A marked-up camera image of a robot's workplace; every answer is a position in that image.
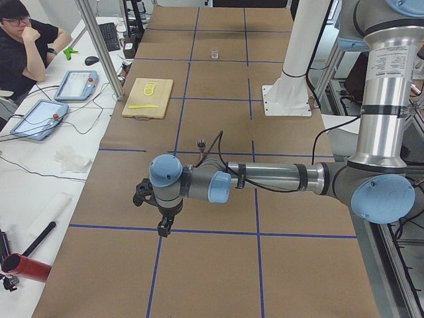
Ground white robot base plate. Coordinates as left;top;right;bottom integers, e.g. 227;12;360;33
262;0;332;117

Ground person in black shirt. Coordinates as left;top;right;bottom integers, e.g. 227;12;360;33
1;1;72;104

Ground aluminium frame post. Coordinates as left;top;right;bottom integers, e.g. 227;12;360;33
75;0;123;101

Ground front lemon slice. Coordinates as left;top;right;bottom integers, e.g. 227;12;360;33
143;89;154;96

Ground near blue teach pendant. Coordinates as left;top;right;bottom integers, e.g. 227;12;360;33
10;99;69;141

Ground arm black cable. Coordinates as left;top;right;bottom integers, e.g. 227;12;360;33
195;115;362;193

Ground black computer mouse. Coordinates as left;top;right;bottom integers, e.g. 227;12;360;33
84;56;99;66

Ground yellow plastic knife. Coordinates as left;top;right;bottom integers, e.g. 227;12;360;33
128;104;159;109

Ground blue teach pendant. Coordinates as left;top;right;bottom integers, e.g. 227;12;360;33
10;99;69;141
54;70;99;102

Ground steel double jigger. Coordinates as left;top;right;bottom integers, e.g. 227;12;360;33
196;139;207;160

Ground far blue teach pendant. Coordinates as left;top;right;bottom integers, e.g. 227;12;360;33
54;70;99;102

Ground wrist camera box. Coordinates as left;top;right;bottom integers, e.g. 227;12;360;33
132;178;158;207

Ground black keyboard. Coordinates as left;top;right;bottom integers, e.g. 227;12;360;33
98;23;121;52

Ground green plastic clamp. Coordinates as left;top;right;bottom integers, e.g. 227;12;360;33
63;46;79;60

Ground white tissue wad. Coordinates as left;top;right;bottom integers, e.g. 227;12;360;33
54;146;92;174

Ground red thermos bottle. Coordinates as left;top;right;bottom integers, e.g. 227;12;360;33
1;253;52;283

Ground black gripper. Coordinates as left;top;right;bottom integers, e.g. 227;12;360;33
157;198;183;237

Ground bamboo cutting board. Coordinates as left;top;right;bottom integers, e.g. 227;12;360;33
122;78;174;119

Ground small glass beaker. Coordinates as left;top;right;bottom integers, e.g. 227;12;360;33
211;48;219;60

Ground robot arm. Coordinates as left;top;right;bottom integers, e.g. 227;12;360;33
141;1;353;240

